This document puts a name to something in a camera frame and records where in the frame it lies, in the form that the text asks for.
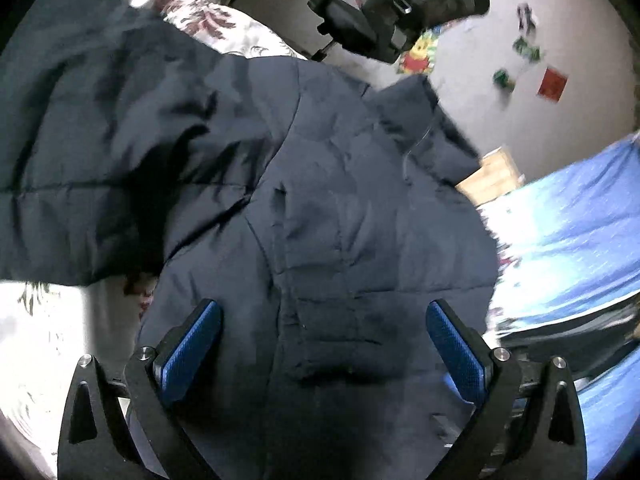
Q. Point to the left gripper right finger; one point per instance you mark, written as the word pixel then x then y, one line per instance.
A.
pixel 526 422

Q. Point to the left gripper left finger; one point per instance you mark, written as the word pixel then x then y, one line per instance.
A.
pixel 95 440

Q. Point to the dark navy padded jacket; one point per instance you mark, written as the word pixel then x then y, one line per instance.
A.
pixel 321 214

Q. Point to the floral white red bedspread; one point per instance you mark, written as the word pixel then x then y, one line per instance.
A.
pixel 44 327

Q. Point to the blue printed curtain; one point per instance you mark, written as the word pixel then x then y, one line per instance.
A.
pixel 568 286

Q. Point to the Winnie the Pooh poster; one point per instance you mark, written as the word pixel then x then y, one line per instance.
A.
pixel 420 59

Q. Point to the black mesh office chair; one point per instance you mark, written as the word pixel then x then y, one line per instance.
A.
pixel 383 30

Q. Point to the red square wall sticker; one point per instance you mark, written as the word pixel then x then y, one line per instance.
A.
pixel 552 85

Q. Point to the green white wall sticker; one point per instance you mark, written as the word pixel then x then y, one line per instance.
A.
pixel 524 48

